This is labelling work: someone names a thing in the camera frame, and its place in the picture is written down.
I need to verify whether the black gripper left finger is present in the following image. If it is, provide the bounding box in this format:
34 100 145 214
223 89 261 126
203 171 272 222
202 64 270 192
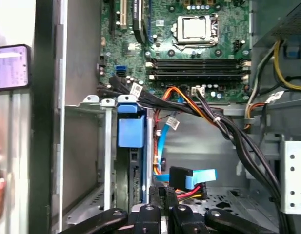
57 186 165 234

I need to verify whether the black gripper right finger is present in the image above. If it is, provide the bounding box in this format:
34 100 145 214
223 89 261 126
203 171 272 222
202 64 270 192
165 187 275 234

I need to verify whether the red yellow power wire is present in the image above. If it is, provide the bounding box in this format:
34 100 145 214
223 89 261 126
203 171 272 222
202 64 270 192
152 107 207 202

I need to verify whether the blue SATA wire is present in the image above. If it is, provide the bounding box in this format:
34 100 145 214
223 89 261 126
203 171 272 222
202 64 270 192
152 111 218 192

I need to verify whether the hard disk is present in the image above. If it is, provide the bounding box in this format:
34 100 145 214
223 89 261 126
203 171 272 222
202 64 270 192
116 95 155 205

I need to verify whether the metal disk bay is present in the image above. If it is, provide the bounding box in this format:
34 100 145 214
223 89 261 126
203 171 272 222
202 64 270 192
63 94 117 220

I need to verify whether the metal optical drive cage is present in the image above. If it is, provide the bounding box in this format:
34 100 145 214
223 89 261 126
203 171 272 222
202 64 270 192
279 140 301 215

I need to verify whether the black PC case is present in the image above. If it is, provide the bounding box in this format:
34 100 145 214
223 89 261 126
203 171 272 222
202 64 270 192
30 0 301 234

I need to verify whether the black RAM slot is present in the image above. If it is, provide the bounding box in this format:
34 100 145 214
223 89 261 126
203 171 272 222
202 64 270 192
152 74 243 81
152 58 243 64
152 63 243 70
152 69 243 75

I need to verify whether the blue SATA port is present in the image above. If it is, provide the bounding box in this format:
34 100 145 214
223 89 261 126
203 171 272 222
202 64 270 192
115 65 126 78

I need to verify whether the green motherboard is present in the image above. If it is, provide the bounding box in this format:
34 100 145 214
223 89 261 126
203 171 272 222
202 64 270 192
99 0 252 104

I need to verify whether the CPU socket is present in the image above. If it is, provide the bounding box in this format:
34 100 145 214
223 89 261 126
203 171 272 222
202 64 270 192
172 14 220 51

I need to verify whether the silver CPU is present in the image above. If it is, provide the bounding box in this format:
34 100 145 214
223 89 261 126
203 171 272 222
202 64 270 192
183 18 211 39

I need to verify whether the black framed phone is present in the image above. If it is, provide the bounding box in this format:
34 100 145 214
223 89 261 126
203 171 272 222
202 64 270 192
0 44 32 92

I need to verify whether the white expansion slot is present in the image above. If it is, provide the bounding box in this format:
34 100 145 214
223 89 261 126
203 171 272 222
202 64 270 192
119 0 128 30

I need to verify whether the grey power supply unit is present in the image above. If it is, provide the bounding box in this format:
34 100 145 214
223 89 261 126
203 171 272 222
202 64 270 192
251 0 301 48

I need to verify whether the black cable bundle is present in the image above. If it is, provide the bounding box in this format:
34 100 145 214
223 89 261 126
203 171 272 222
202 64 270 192
96 75 287 220

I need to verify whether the orange wire bundle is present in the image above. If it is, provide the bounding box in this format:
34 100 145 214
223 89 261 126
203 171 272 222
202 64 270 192
162 86 218 125

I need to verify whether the grey white wire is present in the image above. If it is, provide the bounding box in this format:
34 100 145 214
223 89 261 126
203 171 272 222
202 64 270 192
244 48 275 130

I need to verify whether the yellow black power wire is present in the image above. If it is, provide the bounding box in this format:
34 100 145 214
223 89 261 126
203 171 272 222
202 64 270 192
273 40 301 91

